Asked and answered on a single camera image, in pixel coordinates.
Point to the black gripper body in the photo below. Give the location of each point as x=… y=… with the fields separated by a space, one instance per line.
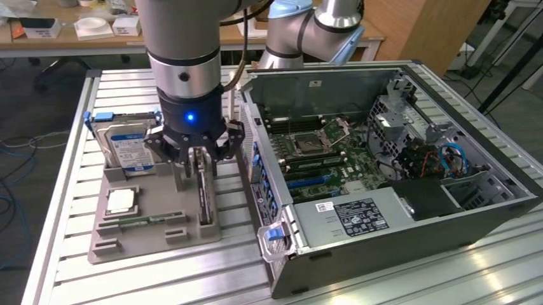
x=191 y=105

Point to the black Nvidia graphics card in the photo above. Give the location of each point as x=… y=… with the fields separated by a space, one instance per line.
x=204 y=197

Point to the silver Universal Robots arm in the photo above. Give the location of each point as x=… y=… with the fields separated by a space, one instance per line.
x=182 y=31

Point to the blue card retention clip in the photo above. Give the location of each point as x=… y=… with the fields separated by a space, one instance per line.
x=267 y=193
x=256 y=152
x=274 y=213
x=262 y=174

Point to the hard disk with blue rails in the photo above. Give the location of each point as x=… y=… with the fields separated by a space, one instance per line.
x=127 y=149

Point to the socket locking lever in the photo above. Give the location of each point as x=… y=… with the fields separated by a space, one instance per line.
x=290 y=125

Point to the CPU socket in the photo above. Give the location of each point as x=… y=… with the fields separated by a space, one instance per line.
x=306 y=143

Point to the silver CPU chip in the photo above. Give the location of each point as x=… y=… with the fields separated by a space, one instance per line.
x=122 y=200

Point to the long black expansion slot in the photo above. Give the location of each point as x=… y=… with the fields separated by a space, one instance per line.
x=303 y=173

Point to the RAM stick with white label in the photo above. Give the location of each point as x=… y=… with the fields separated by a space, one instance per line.
x=318 y=164

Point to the green RAM stick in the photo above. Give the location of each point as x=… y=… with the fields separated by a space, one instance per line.
x=144 y=219

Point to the blue expansion slot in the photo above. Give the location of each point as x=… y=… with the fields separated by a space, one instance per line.
x=314 y=183

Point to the metal socket cover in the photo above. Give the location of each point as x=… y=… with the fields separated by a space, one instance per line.
x=339 y=120

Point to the grey parts rack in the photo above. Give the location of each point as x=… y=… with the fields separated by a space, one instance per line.
x=170 y=235

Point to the small white labelled box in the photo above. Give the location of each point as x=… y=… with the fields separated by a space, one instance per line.
x=126 y=27

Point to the green motherboard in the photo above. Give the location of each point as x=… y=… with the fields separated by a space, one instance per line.
x=352 y=171

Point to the blue case latch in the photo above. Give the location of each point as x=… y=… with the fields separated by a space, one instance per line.
x=272 y=233

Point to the wooden desk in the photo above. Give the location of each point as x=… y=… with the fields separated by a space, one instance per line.
x=84 y=44

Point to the black office chair base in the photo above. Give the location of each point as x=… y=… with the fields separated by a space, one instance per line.
x=63 y=65

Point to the white hollowed block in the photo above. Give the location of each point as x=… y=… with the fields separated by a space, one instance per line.
x=94 y=29

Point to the metal disk bay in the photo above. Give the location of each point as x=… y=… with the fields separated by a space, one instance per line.
x=394 y=124

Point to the grey power supply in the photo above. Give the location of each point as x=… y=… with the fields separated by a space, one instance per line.
x=360 y=219

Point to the white box with black lid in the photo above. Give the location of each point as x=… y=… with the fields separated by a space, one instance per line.
x=42 y=28

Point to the open black PC case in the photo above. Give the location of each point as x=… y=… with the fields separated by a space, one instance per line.
x=382 y=248

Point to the wooden cabinet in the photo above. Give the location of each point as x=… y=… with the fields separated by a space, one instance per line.
x=424 y=31

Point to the black stand legs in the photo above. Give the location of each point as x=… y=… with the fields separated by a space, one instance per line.
x=501 y=57

